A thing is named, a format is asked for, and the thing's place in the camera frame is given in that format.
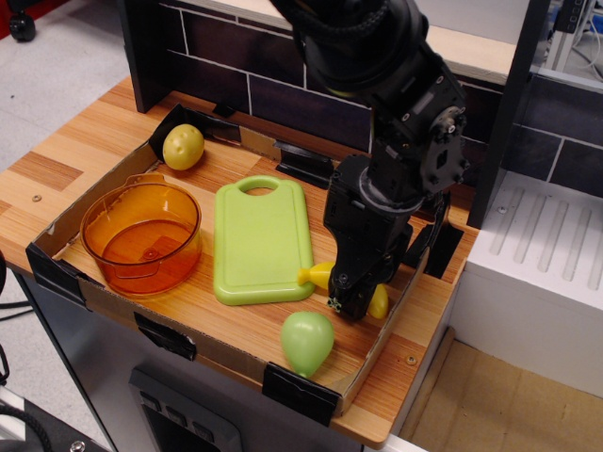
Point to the green plastic cutting board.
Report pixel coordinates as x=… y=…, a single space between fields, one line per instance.
x=261 y=240

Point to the white toy sink drainboard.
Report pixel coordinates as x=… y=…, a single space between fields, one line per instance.
x=531 y=290

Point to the cardboard fence with black tape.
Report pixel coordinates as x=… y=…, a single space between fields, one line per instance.
x=376 y=366

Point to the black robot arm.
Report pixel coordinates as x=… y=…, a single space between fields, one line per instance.
x=377 y=52

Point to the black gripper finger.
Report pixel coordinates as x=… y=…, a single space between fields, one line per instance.
x=351 y=301
x=392 y=258

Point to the yellow plastic toy banana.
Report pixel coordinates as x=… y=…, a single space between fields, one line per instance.
x=319 y=275

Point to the green plastic toy pear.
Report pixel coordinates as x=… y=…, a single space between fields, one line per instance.
x=307 y=340

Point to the grey toy oven front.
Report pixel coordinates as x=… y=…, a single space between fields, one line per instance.
x=178 y=423

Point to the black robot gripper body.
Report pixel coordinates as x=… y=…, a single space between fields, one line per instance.
x=363 y=222

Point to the yellow plastic toy potato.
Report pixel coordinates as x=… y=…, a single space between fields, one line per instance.
x=183 y=147

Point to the black caster wheel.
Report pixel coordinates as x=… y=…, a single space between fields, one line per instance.
x=22 y=27

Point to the orange transparent plastic pot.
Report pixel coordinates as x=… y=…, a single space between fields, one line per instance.
x=144 y=236

